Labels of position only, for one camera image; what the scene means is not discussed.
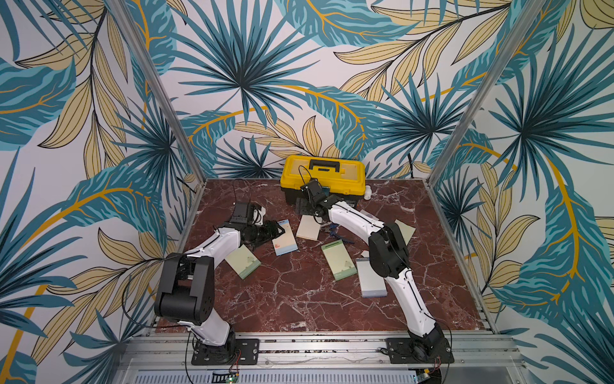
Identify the small green memo pad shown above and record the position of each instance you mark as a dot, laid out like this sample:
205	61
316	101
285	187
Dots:
243	262

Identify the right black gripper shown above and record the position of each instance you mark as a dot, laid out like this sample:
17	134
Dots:
305	204

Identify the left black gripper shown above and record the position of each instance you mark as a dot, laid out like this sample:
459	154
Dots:
271	232

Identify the yellow black toolbox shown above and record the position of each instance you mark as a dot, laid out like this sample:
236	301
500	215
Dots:
344	178

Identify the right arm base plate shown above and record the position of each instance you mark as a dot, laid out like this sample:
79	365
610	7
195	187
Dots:
413	351

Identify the blue handled pliers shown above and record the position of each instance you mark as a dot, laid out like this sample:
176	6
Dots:
332	232

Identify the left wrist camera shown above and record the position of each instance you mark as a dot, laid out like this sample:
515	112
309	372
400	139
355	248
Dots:
258	214

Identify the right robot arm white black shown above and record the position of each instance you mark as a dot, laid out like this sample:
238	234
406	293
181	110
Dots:
389	258

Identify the blue topped cream memo pad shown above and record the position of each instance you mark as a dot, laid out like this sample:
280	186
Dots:
285	243

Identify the aluminium front rail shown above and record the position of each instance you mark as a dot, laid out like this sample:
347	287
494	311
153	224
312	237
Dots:
324	357

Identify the grey white memo pad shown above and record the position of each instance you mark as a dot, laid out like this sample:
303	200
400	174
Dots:
371	284

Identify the pink memo pad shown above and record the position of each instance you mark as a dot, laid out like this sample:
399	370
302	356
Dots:
369	216

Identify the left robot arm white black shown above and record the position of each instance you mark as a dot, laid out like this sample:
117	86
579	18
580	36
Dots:
186	290

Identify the yellow topped cream memo pad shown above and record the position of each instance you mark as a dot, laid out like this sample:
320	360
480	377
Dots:
308	228

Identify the small white bottle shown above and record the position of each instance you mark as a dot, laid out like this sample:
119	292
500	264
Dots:
368	193

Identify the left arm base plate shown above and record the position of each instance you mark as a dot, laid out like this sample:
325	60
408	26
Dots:
242	351

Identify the large green memo pad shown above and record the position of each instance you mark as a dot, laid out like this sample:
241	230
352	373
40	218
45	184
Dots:
339	260

